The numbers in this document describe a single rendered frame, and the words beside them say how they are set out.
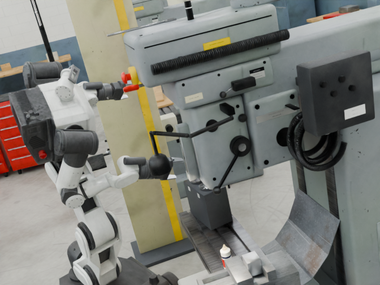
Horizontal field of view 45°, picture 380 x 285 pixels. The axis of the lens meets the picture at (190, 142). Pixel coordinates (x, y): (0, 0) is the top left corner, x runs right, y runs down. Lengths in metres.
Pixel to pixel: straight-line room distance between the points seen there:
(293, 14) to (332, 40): 7.21
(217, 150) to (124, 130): 1.87
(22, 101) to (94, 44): 1.37
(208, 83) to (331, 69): 0.38
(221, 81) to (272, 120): 0.23
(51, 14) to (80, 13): 7.29
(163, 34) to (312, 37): 0.51
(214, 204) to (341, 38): 0.94
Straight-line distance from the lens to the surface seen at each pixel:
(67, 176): 1.90
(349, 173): 1.68
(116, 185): 1.99
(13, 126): 6.24
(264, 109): 1.56
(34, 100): 1.95
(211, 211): 2.13
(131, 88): 1.63
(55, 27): 10.51
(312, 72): 1.33
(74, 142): 1.78
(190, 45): 1.43
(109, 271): 2.45
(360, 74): 1.41
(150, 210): 3.63
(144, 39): 1.40
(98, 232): 2.19
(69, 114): 1.89
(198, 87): 1.46
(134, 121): 3.36
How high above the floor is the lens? 2.05
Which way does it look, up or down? 20 degrees down
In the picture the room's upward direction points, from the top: 13 degrees counter-clockwise
